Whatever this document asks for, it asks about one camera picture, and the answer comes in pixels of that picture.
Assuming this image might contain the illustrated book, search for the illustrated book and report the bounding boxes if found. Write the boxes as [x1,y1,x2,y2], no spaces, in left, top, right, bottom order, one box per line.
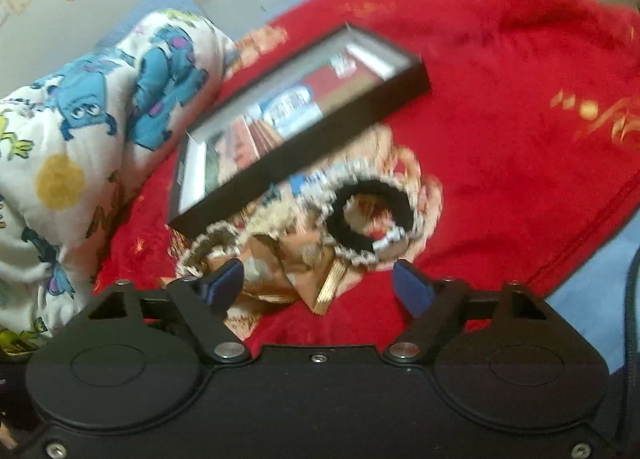
[200,51,396,190]

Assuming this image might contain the cartoon monster printed blanket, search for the cartoon monster printed blanket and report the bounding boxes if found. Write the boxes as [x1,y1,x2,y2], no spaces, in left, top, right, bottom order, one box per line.
[0,9,238,355]

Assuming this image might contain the cream plush toy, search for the cream plush toy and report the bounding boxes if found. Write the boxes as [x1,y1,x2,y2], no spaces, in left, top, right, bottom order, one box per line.
[175,204,321,285]

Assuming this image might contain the brown folded packet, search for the brown folded packet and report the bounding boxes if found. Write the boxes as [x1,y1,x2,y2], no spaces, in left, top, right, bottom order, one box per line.
[240,233,303,305]

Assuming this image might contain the shallow black box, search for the shallow black box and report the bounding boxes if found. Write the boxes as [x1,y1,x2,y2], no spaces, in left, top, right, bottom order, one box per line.
[167,23,432,240]

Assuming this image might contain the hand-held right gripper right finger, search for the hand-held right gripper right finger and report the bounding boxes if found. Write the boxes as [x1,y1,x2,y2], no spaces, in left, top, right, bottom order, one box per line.
[382,259,551,365]

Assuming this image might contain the blue bed sheet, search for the blue bed sheet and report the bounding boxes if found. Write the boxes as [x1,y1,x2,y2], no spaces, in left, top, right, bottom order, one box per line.
[544,234,640,376]

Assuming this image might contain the black lace-trimmed scrunchie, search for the black lace-trimmed scrunchie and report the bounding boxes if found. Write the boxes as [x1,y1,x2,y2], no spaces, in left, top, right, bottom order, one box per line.
[320,161,426,270]

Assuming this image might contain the red fleece blanket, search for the red fleece blanket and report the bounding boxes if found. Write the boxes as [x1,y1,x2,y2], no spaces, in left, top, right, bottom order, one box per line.
[95,0,640,355]

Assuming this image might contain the gold ribbed clip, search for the gold ribbed clip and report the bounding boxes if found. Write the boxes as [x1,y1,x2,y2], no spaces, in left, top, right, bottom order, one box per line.
[311,263,352,316]

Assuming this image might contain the black cable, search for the black cable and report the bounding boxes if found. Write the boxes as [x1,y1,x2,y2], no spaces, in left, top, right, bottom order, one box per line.
[620,244,640,390]

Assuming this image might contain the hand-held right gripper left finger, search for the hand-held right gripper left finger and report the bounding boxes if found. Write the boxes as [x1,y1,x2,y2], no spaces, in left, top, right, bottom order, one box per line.
[85,258,253,365]

